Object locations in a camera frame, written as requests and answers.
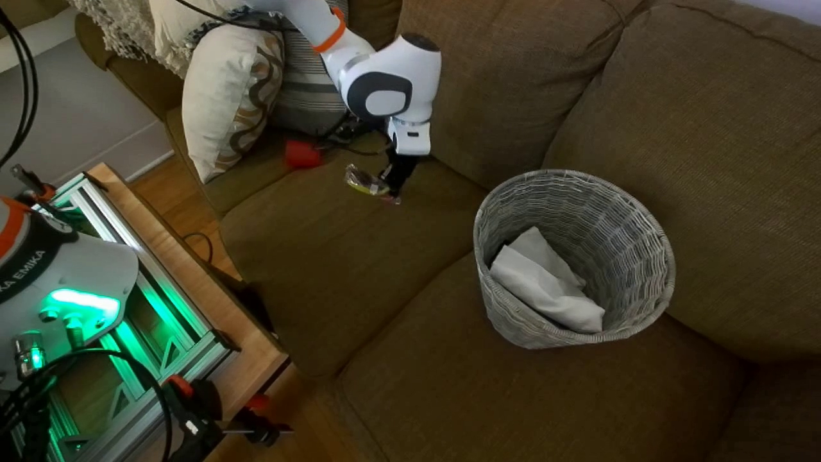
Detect grey pillow behind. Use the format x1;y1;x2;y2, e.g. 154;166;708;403
272;30;346;136

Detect red small object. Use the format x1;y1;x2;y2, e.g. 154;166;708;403
285;138;323;170

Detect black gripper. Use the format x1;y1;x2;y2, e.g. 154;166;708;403
379;152;419;204

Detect brown fabric sofa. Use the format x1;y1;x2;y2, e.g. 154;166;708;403
206;0;821;462

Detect black cable on sofa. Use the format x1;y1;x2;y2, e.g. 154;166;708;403
319;113;396;159

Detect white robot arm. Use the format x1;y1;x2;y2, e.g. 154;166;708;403
177;0;445;203

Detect white cloth in basket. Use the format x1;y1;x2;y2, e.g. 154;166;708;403
490;225;607;333

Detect grey woven basket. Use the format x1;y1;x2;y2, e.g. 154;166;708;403
473;170;675;348

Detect grey knitted blanket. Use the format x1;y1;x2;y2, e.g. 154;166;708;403
66;0;210;76

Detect black red clamp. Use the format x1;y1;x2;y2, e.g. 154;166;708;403
161;375;291;462

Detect large cream pillow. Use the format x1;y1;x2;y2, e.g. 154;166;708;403
183;26;285;183

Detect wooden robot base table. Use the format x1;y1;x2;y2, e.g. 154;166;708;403
0;174;250;462

